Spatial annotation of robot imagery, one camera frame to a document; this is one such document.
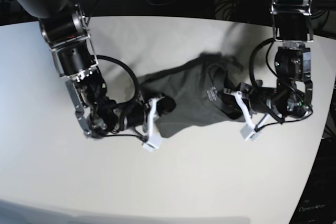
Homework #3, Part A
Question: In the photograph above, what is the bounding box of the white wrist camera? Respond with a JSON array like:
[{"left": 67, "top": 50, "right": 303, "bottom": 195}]
[
  {"left": 240, "top": 124, "right": 261, "bottom": 141},
  {"left": 142, "top": 134, "right": 162, "bottom": 152}
]

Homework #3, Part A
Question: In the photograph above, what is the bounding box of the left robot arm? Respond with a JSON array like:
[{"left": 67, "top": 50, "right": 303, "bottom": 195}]
[{"left": 224, "top": 0, "right": 314, "bottom": 133}]

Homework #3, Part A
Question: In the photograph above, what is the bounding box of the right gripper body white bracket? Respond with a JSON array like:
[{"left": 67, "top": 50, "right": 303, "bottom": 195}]
[{"left": 115, "top": 97, "right": 163, "bottom": 143}]

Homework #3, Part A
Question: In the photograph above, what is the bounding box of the black OpenArm box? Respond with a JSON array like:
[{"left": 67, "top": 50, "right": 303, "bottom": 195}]
[{"left": 290, "top": 137, "right": 335, "bottom": 223}]

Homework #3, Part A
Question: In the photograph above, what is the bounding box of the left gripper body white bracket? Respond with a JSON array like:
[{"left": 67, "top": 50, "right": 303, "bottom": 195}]
[{"left": 223, "top": 83, "right": 284, "bottom": 131}]

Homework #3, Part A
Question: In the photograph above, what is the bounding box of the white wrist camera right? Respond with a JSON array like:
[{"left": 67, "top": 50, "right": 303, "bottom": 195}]
[{"left": 142, "top": 134, "right": 162, "bottom": 152}]

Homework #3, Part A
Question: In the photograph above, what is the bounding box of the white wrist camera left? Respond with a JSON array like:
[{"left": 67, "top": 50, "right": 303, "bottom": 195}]
[{"left": 240, "top": 124, "right": 261, "bottom": 141}]

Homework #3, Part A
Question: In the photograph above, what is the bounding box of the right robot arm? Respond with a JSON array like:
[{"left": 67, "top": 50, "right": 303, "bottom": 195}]
[{"left": 17, "top": 0, "right": 176, "bottom": 148}]

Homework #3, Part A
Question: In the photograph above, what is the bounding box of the grey T-shirt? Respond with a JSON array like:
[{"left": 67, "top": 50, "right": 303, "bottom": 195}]
[{"left": 140, "top": 54, "right": 245, "bottom": 138}]

